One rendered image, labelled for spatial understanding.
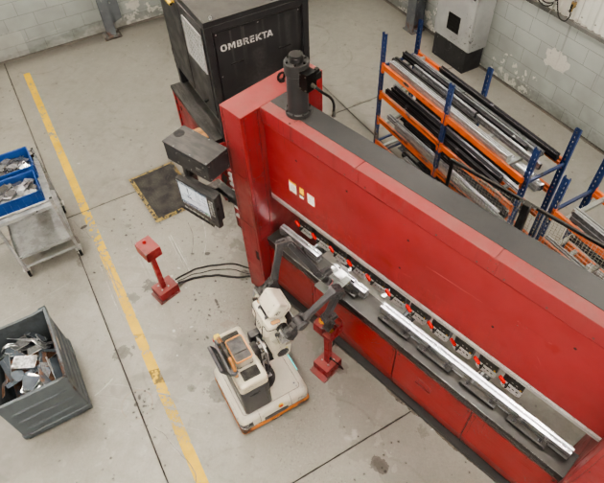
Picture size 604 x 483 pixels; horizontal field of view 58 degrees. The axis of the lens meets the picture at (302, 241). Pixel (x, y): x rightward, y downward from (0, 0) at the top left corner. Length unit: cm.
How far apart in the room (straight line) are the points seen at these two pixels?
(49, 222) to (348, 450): 402
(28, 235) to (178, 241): 160
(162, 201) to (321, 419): 331
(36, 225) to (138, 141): 195
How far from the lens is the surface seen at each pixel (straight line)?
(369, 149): 375
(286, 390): 492
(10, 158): 668
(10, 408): 512
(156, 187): 706
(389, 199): 353
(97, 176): 750
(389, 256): 394
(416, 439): 511
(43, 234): 657
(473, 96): 587
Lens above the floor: 475
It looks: 50 degrees down
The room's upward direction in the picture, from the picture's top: 3 degrees counter-clockwise
